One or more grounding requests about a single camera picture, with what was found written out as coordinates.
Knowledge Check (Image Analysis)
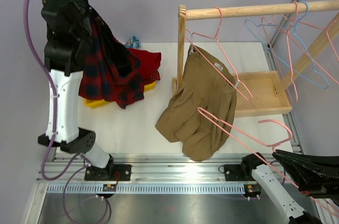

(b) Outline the pink hanger holding tan skirt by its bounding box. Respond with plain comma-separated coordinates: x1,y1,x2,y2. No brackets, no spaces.
185,7,253,102

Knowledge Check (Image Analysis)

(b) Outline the yellow plastic tray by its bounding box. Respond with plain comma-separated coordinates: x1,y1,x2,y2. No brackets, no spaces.
84,78,156,109

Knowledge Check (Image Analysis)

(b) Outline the light blue wire hanger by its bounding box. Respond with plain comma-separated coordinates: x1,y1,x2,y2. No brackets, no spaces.
244,1,330,90

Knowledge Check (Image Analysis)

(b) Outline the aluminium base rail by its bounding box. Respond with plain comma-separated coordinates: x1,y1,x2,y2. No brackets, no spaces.
36,154,255,194

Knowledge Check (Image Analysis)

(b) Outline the wooden clothes rack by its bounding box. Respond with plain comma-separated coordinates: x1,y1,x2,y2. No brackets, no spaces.
172,0,338,118

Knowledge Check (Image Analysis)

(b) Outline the pink hanger of red skirt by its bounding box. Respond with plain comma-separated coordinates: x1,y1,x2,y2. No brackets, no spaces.
261,1,300,103

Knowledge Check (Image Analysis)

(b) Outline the pink hanger of polka-dot skirt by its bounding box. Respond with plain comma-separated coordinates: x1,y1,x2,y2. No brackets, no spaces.
275,15,338,93

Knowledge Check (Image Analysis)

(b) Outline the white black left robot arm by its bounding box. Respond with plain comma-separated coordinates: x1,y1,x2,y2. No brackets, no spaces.
38,0,115,181

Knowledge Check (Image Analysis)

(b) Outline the blue floral skirt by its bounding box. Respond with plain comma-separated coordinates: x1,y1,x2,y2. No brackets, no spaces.
123,35,141,50

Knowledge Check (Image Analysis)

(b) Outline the red plaid skirt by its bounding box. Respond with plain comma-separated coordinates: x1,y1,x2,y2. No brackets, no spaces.
79,8,143,100

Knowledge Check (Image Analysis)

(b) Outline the pink hanger of plaid skirt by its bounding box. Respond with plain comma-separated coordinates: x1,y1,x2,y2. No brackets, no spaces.
197,106,339,214

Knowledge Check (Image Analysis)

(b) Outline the plain red skirt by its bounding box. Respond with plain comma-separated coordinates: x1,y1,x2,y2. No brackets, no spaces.
128,48,162,79

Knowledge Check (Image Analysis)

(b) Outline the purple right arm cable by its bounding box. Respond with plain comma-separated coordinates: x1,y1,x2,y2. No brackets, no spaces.
275,165,292,190

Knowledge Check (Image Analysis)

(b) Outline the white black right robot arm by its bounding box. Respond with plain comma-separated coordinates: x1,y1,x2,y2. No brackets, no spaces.
240,149,338,223

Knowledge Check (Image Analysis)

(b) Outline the tan pleated skirt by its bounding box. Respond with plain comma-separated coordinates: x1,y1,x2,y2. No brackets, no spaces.
155,47,237,162

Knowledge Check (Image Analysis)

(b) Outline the dark red polka-dot skirt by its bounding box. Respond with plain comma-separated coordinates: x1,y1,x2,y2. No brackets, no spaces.
144,69,160,85

